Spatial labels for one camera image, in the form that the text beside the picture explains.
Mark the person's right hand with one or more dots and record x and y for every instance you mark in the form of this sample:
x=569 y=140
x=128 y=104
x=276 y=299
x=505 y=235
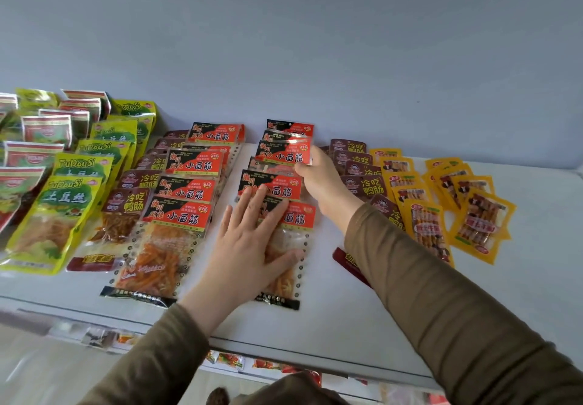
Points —
x=330 y=190

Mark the person's left hand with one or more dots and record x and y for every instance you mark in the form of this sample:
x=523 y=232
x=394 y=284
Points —
x=241 y=263

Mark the stack of maroon snacks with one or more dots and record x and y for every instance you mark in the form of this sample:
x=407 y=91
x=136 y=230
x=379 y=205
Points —
x=357 y=186

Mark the orange clear snack packet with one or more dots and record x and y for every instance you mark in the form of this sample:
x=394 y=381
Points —
x=397 y=165
x=403 y=180
x=385 y=153

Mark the pile of black red snacks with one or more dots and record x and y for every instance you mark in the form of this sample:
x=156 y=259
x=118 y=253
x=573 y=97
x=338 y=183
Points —
x=184 y=190

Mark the row of white red snacks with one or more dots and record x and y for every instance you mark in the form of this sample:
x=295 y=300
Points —
x=225 y=360

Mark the row of dark red snacks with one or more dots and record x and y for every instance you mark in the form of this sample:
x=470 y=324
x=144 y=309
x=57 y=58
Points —
x=268 y=365

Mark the white metal shelf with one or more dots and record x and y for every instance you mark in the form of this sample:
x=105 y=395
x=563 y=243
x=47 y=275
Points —
x=355 y=318

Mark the row of orange noodle snacks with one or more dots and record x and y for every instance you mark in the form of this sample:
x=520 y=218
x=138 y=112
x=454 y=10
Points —
x=126 y=339

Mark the row of orange clear snacks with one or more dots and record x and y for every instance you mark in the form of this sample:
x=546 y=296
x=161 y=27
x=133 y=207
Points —
x=483 y=225

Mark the white purple snack packet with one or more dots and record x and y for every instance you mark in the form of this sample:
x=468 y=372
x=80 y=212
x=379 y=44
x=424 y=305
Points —
x=98 y=337

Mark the yellow green snack packet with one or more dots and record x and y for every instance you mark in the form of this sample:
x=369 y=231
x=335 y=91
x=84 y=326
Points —
x=102 y=147
x=11 y=127
x=36 y=98
x=45 y=231

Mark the pile of yellow snack packets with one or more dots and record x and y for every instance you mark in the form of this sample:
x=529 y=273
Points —
x=82 y=165

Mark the person's left forearm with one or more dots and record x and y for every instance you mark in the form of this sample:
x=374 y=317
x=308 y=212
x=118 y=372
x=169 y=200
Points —
x=145 y=363

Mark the person's right forearm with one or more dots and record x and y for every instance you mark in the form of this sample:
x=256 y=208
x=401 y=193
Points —
x=464 y=327

